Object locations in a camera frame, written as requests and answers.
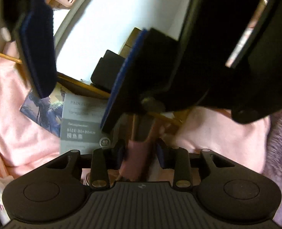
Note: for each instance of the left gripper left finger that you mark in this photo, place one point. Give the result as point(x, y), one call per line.
point(99, 162)

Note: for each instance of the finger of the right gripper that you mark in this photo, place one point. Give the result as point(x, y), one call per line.
point(149, 80)
point(30, 24)

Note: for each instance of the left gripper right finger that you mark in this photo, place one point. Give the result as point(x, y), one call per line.
point(184, 164)

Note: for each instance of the pink card sleeve pack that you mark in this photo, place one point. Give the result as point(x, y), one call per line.
point(144, 132)

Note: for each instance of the gold cardboard box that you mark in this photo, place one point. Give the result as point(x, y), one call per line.
point(128, 45)

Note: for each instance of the grey card pack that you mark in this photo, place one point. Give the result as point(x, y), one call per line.
point(80, 125)

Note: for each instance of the dark grey box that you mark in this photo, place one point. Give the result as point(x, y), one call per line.
point(106, 71)

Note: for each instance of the orange cardboard box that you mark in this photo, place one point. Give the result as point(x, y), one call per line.
point(83, 32)

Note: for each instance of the illustrated art card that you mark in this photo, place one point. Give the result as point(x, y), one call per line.
point(46, 112)

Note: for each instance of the pink cloud bedspread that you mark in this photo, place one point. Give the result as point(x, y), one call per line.
point(24, 145)

